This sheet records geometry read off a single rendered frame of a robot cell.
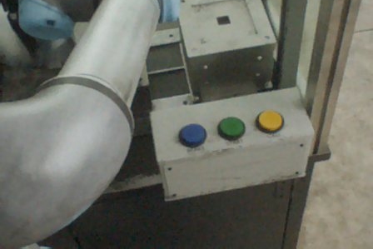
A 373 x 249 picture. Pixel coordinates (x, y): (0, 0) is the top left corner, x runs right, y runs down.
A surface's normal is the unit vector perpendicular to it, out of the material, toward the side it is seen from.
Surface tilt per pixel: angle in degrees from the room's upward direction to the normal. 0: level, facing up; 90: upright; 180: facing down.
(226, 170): 90
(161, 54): 0
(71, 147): 47
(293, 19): 90
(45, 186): 58
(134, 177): 0
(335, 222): 0
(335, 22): 90
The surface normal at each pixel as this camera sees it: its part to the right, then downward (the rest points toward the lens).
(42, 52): -0.07, -0.61
